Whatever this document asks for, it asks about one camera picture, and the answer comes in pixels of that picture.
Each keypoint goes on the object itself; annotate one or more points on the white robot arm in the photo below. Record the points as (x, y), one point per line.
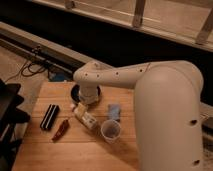
(166, 106)

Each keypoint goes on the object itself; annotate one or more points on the white plastic bottle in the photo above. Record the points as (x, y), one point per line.
(87, 119)

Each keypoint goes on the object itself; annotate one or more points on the blue sponge block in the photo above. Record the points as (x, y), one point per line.
(114, 112)

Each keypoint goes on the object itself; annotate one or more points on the black rectangular box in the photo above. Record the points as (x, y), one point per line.
(49, 117)

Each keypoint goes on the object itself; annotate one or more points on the dark ceramic bowl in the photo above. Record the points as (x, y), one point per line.
(74, 93)

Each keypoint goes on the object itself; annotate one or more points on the black chair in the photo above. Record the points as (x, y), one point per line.
(10, 116)

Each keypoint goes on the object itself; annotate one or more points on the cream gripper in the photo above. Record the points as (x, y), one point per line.
(80, 109)

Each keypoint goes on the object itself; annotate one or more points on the metal floor rail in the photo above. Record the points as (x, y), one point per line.
(116, 47)

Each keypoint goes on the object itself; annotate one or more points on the clear plastic cup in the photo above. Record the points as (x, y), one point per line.
(110, 130)

